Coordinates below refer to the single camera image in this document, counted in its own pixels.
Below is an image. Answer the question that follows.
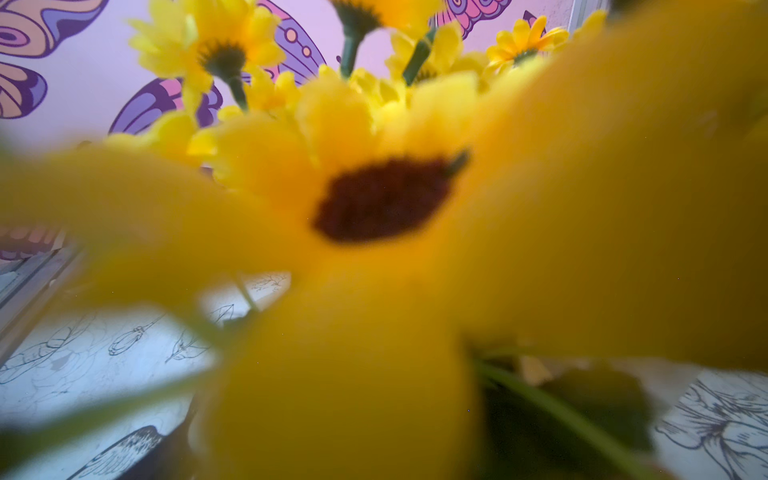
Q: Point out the sunflower pot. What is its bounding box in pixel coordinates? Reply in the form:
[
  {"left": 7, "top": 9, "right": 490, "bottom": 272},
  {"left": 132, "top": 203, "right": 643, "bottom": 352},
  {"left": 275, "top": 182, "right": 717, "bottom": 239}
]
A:
[{"left": 1, "top": 1, "right": 767, "bottom": 479}]

